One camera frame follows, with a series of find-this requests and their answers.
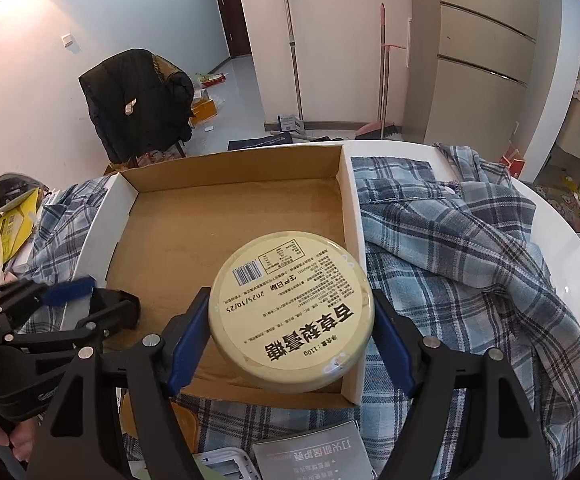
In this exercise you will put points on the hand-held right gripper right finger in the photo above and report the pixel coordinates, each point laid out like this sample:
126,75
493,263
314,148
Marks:
395,345

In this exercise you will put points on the small blue white box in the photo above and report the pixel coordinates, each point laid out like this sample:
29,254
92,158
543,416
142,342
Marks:
290,123

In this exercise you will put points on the flat mop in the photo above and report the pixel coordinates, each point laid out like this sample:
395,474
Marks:
292,60

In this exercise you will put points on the grey printed booklet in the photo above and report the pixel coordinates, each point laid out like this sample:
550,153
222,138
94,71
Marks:
310,452

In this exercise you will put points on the orange floor carton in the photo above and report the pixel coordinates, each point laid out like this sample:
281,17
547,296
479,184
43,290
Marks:
203,112

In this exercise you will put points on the black puffer jacket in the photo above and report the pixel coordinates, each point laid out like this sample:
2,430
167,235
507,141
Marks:
129,95

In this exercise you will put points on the white wall switch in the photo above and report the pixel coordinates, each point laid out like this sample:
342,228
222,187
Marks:
68,40

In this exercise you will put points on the white flat device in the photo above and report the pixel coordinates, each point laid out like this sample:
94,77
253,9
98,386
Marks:
219,464

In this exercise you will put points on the red carton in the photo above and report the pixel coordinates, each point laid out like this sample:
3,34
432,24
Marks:
514,162

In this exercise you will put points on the grey bag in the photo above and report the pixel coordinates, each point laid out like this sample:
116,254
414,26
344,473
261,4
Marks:
12,185

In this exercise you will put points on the dark blue bag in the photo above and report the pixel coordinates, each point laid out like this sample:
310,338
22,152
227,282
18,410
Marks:
257,143

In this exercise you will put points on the person's left hand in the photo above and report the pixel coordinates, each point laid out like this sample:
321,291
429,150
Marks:
22,440

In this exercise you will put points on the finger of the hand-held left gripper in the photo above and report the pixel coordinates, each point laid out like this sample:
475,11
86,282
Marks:
117,310
67,290

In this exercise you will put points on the beige refrigerator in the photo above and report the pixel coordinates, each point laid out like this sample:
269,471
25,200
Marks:
470,90

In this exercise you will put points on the dark wooden door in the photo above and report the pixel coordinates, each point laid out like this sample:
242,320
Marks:
229,10

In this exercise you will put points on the patterned door mat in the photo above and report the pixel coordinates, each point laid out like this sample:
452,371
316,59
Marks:
565,207

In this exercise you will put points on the colourful flat carton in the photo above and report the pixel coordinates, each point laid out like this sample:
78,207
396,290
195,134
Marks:
209,80

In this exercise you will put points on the yellow bag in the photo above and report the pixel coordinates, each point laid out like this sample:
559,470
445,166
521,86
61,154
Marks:
17,220

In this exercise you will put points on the shallow cardboard box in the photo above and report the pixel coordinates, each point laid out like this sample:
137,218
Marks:
169,240

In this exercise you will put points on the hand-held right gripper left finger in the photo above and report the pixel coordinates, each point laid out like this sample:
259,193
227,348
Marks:
187,350

